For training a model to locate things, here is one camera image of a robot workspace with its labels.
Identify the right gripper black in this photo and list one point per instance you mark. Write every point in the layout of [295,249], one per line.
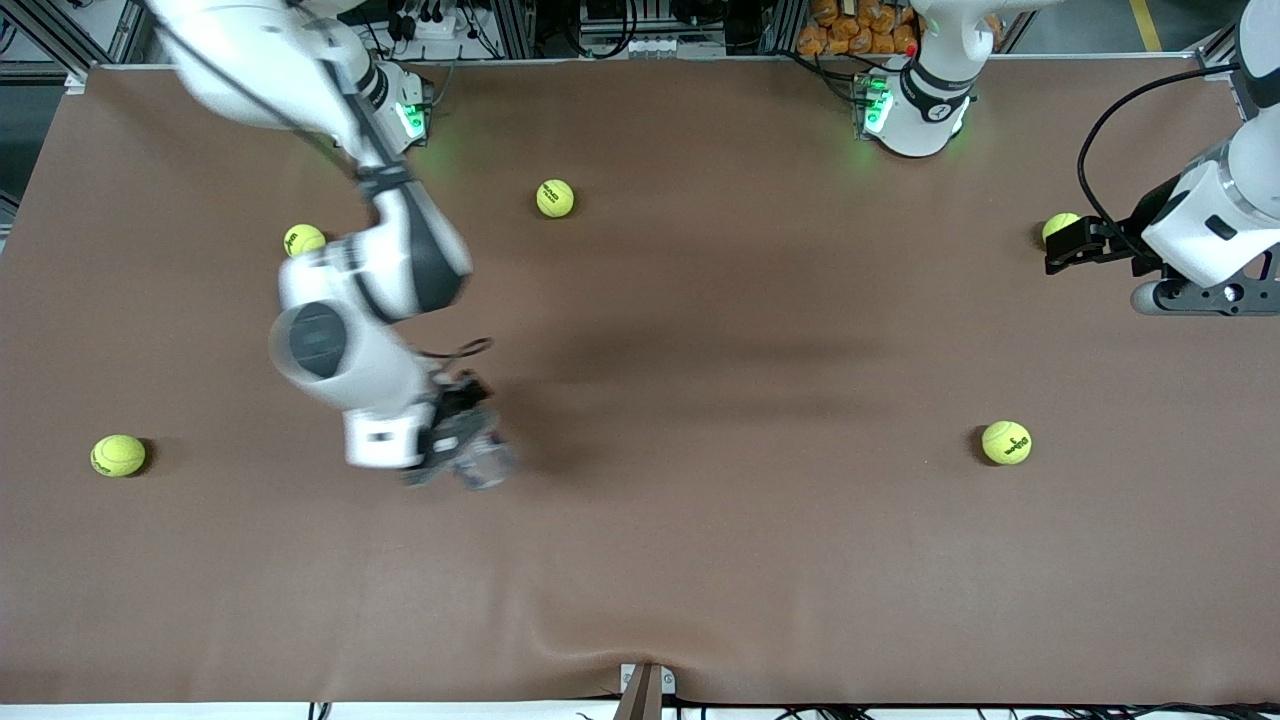
[457,403]

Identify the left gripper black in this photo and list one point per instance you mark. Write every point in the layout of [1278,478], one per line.
[1142,237]

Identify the tennis can white blue label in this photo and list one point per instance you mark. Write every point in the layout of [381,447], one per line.
[490,468]

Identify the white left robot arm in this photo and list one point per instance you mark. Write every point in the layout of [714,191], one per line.
[930,110]

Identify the green lit arm base box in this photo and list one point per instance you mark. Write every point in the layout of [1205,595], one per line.
[872,105]
[412,118]

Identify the yellow tennis ball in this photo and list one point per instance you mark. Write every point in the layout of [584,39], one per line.
[555,198]
[303,240]
[1058,224]
[118,455]
[1006,442]

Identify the brown table mat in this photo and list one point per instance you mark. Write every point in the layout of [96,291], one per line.
[640,560]

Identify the orange snack packets pile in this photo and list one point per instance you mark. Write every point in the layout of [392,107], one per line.
[850,30]

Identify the white power strip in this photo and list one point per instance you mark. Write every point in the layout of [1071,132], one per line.
[435,25]

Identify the white terminal strip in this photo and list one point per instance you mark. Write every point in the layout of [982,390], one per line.
[670,46]

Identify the metal table corner bracket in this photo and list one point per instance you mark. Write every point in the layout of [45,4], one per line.
[1215,62]
[76,82]

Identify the grey metal bracket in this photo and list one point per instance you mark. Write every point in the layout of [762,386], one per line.
[645,695]

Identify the aluminium frame post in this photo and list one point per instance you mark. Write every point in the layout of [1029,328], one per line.
[785,25]
[515,25]

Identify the aluminium frame rail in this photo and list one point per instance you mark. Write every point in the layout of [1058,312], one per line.
[40,68]

